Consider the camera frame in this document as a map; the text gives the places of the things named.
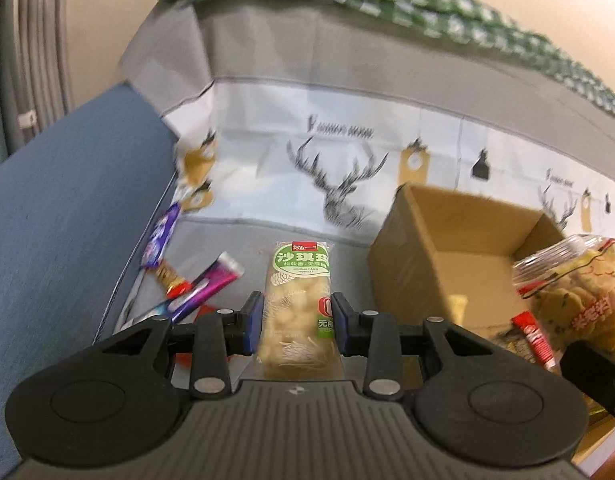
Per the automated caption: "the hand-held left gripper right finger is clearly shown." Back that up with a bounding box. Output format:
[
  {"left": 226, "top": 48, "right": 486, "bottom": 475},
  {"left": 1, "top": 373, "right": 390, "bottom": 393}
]
[{"left": 330, "top": 292, "right": 498, "bottom": 397}]

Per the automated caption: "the red white snack packet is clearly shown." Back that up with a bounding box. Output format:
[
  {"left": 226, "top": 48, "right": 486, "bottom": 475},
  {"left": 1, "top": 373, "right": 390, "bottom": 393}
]
[{"left": 511, "top": 311, "right": 558, "bottom": 368}]

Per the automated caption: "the clear bag of cookies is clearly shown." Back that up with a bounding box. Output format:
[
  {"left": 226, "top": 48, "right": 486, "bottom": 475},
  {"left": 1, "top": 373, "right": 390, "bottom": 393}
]
[{"left": 511, "top": 234, "right": 615, "bottom": 366}]

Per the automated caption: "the purple snack packet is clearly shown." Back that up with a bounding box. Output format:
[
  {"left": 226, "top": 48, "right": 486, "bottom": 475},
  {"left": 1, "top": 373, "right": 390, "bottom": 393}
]
[{"left": 140, "top": 203, "right": 182, "bottom": 268}]

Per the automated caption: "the brown cardboard box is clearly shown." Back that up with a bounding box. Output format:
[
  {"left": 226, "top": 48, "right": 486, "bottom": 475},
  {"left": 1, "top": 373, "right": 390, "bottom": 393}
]
[{"left": 367, "top": 184, "right": 583, "bottom": 376}]

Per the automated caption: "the purple silver long packet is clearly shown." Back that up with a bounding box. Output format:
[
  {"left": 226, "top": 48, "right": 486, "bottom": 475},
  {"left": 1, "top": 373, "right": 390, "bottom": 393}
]
[{"left": 114, "top": 252, "right": 245, "bottom": 331}]

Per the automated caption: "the grey curtain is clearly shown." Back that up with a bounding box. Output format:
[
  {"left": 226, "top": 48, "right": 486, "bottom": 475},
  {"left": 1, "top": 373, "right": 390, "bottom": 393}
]
[{"left": 0, "top": 0, "right": 70, "bottom": 171}]

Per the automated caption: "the grey deer print blanket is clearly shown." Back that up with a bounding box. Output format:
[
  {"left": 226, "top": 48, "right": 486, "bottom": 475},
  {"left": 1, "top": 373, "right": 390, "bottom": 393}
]
[{"left": 94, "top": 2, "right": 615, "bottom": 480}]

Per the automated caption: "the green white pastry packet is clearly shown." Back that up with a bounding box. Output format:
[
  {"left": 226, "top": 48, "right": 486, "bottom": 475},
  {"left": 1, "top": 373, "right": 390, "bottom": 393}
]
[{"left": 254, "top": 241, "right": 344, "bottom": 378}]

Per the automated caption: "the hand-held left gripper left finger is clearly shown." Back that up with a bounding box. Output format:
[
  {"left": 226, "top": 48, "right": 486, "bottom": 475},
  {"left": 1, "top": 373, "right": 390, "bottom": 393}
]
[{"left": 92, "top": 291, "right": 266, "bottom": 395}]

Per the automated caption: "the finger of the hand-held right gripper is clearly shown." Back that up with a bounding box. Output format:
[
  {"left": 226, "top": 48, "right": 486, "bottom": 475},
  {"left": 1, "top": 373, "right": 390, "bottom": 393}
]
[{"left": 559, "top": 341, "right": 615, "bottom": 453}]

